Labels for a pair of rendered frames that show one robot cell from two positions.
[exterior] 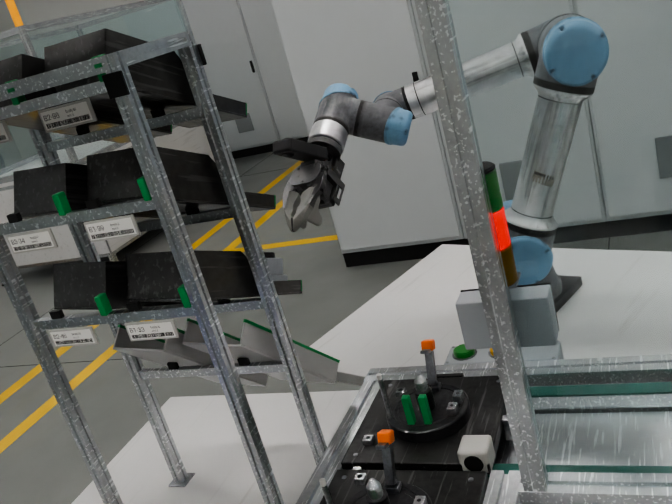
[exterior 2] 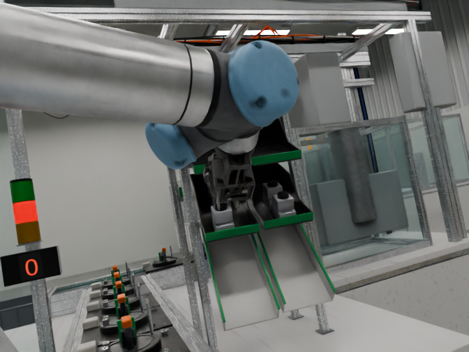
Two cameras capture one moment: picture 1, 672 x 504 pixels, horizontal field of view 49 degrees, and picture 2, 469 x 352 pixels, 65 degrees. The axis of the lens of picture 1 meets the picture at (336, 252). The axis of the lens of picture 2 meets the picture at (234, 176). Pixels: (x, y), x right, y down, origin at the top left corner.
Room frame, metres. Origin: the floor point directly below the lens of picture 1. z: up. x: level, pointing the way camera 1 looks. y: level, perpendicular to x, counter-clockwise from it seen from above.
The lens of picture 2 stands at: (1.88, -0.49, 1.27)
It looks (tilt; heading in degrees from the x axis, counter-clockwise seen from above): 4 degrees up; 134
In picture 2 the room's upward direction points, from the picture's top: 10 degrees counter-clockwise
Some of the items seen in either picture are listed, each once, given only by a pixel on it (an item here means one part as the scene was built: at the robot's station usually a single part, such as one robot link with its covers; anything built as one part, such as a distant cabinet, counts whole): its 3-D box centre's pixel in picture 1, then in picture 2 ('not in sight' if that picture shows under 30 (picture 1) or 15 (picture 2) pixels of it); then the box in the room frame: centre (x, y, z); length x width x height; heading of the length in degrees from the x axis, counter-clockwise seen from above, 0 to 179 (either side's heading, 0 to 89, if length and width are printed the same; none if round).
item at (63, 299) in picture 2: not in sight; (249, 253); (0.25, 1.23, 0.92); 2.35 x 0.41 x 0.12; 64
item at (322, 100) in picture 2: not in sight; (326, 140); (0.90, 1.29, 1.50); 0.38 x 0.21 x 0.88; 154
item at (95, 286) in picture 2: not in sight; (116, 276); (0.17, 0.36, 1.01); 0.24 x 0.24 x 0.13; 64
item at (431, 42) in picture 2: not in sight; (435, 135); (1.31, 1.72, 1.42); 0.30 x 0.09 x 1.13; 64
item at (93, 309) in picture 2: not in sight; (119, 295); (0.61, 0.15, 1.01); 0.24 x 0.24 x 0.13; 64
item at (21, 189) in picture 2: not in sight; (22, 192); (0.87, -0.19, 1.38); 0.05 x 0.05 x 0.05
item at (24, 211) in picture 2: not in sight; (25, 211); (0.87, -0.19, 1.33); 0.05 x 0.05 x 0.05
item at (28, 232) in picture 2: not in sight; (28, 232); (0.87, -0.19, 1.28); 0.05 x 0.05 x 0.05
